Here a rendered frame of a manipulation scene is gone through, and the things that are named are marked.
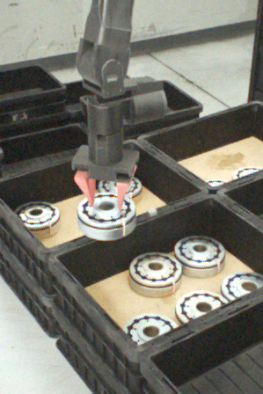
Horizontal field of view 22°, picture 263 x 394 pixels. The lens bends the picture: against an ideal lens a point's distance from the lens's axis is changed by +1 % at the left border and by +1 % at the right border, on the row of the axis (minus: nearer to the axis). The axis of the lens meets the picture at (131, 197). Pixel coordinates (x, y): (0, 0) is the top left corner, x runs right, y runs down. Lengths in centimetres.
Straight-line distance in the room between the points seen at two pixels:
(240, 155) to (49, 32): 283
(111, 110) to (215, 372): 47
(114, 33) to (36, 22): 341
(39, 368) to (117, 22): 69
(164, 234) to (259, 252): 19
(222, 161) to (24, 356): 73
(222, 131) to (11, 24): 273
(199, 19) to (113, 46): 398
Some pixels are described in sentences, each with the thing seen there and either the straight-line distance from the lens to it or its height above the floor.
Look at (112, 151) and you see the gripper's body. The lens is 109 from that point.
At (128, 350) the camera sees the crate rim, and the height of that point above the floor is 92.
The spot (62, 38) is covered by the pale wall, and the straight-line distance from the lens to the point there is 453.
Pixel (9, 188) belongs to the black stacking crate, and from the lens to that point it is 151.
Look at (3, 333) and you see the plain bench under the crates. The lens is 145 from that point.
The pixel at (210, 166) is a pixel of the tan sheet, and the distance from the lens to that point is 174.
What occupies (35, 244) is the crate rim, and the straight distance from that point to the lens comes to 129.
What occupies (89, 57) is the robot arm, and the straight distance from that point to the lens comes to 105.
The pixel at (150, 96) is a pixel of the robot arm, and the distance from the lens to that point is 109.
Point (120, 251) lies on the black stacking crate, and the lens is 134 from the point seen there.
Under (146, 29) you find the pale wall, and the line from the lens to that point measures 479.
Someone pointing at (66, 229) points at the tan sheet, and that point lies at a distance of 150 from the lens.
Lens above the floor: 169
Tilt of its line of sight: 32 degrees down
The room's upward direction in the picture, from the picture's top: straight up
